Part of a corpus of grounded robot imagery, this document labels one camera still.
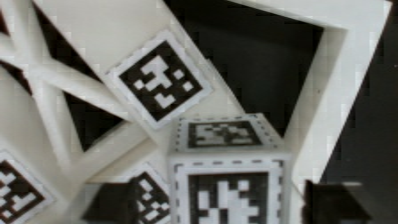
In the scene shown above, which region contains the white chair leg cube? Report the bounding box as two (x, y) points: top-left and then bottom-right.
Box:
(169, 114), (290, 224)

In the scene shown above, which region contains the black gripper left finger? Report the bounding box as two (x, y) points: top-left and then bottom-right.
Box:
(82, 183), (139, 224)

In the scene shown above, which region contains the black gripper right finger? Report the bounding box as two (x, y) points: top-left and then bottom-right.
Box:
(303, 181), (374, 224)

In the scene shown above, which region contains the white chair back piece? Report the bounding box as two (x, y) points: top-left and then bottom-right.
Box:
(0, 0), (393, 224)

